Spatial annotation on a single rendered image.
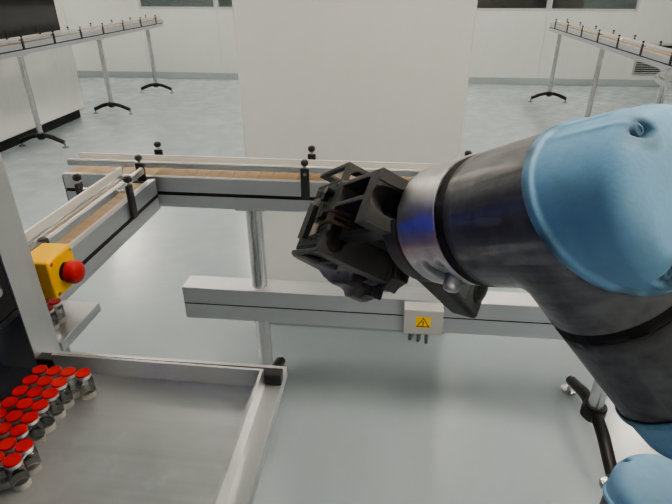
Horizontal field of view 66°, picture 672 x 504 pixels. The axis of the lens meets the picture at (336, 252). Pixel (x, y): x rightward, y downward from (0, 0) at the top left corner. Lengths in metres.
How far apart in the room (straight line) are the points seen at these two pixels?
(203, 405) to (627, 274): 0.69
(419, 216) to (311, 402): 1.82
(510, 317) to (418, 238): 1.43
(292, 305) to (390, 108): 0.83
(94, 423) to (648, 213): 0.76
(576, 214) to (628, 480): 0.42
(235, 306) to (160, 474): 1.06
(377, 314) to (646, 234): 1.50
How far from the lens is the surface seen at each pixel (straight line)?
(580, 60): 9.01
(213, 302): 1.76
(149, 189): 1.55
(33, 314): 0.96
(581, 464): 2.05
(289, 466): 1.88
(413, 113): 2.03
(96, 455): 0.80
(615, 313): 0.26
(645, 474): 0.62
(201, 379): 0.86
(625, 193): 0.21
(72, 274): 0.98
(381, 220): 0.32
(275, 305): 1.71
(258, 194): 1.52
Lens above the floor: 1.44
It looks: 28 degrees down
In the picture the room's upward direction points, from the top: straight up
